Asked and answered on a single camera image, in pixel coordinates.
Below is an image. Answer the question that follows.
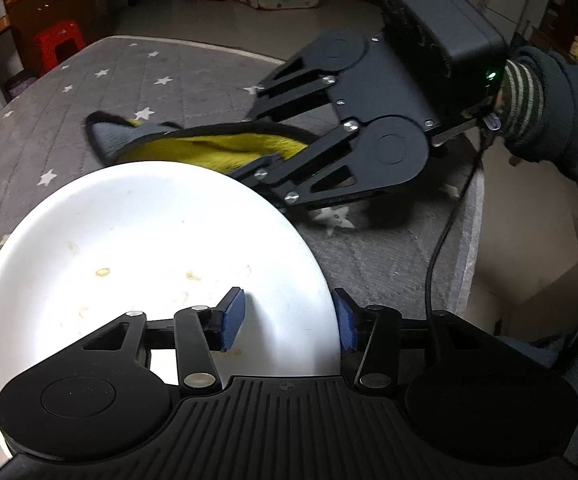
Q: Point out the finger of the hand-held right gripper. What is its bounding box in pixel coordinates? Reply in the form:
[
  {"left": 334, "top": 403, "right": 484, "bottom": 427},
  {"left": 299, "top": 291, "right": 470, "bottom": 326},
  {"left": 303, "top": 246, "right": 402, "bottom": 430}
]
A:
[
  {"left": 228, "top": 120, "right": 400, "bottom": 211},
  {"left": 244, "top": 52, "right": 342, "bottom": 123}
]

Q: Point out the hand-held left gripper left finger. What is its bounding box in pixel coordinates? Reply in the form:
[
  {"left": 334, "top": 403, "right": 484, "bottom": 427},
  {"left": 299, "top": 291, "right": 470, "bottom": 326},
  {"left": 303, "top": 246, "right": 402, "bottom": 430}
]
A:
[{"left": 83, "top": 287, "right": 246, "bottom": 401}]

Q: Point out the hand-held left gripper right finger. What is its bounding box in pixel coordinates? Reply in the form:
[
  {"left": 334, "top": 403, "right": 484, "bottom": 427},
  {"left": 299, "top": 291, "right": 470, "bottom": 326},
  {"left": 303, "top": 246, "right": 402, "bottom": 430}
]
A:
[{"left": 333, "top": 287, "right": 497, "bottom": 391}]

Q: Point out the grey yellow cleaning cloth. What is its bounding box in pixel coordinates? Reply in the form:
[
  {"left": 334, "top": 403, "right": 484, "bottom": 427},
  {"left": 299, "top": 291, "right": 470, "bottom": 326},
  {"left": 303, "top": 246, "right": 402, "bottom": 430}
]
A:
[{"left": 85, "top": 110, "right": 320, "bottom": 176}]

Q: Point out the white bowl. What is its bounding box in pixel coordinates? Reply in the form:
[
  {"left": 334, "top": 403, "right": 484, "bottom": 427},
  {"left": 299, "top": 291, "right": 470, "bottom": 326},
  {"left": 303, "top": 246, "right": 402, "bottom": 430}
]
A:
[{"left": 0, "top": 161, "right": 342, "bottom": 461}]

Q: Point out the person's right forearm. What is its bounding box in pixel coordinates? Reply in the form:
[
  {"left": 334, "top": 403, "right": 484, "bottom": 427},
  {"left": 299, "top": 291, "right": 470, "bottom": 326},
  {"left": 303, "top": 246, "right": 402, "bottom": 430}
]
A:
[{"left": 496, "top": 45, "right": 578, "bottom": 201}]

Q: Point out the grey star-print table cover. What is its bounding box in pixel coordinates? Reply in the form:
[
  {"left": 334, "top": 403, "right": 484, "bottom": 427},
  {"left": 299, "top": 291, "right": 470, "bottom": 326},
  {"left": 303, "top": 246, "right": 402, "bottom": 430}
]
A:
[{"left": 0, "top": 35, "right": 486, "bottom": 376}]

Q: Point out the red plastic stool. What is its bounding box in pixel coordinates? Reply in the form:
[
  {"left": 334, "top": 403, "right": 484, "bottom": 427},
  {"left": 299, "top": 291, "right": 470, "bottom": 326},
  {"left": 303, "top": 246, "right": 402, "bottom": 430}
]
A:
[{"left": 34, "top": 20, "right": 87, "bottom": 73}]

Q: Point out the brown wooden cabinet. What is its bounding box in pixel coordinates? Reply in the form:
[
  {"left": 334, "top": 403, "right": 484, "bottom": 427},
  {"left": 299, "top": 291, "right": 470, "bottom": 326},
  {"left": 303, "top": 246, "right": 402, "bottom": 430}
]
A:
[{"left": 1, "top": 0, "right": 94, "bottom": 56}]

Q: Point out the black cable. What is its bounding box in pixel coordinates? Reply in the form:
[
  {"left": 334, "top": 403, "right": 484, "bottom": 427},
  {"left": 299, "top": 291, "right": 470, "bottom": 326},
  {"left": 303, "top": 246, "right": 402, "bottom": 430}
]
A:
[{"left": 425, "top": 115, "right": 495, "bottom": 317}]

